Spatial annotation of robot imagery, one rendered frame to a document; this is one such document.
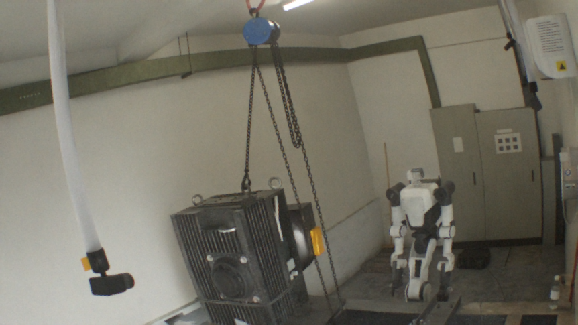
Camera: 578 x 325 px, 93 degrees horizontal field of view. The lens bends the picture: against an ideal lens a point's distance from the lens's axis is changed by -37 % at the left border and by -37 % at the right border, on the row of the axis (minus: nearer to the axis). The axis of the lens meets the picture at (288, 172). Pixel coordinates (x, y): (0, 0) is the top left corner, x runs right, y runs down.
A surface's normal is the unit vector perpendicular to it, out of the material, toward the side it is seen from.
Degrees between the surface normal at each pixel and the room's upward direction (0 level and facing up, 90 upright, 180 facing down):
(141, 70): 90
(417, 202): 90
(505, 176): 90
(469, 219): 90
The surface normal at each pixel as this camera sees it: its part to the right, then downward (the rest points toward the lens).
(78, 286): 0.74, -0.07
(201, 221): 0.86, -0.12
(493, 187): -0.63, 0.25
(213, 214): -0.46, 0.22
